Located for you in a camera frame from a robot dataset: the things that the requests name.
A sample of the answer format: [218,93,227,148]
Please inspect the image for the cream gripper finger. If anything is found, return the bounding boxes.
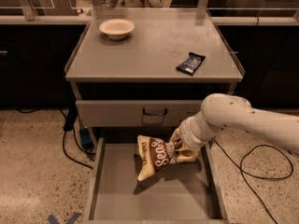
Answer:
[170,128,182,147]
[175,143,200,162]

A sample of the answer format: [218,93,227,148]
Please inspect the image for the brown chip bag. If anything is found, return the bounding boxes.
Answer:
[137,135,176,181]

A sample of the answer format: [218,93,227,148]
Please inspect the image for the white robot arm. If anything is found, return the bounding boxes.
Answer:
[171,93,299,162]

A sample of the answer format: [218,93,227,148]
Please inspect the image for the open middle drawer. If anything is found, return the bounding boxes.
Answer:
[83,139,227,224]

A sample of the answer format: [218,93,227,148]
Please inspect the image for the grey drawer cabinet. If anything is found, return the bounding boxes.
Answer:
[66,8,244,143]

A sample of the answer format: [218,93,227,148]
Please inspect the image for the closed top drawer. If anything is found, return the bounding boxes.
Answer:
[76,100,202,127]

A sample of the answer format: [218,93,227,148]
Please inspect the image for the dark blue snack bar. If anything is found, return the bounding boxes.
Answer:
[176,52,206,76]

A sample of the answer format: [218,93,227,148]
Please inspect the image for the blue power adapter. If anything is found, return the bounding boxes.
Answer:
[79,128,93,149]

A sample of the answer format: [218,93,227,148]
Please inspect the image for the white paper bowl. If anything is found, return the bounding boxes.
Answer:
[99,19,135,40]

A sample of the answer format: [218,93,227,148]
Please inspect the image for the black drawer handle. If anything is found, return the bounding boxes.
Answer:
[142,108,168,117]

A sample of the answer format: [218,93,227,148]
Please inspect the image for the black floor cable right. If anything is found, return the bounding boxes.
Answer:
[214,138,294,224]

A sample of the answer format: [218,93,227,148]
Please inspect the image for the black floor cable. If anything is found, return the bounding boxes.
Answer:
[214,138,294,224]
[59,108,97,170]

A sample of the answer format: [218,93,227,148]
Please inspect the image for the black floor cable left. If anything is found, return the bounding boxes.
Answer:
[59,108,97,170]

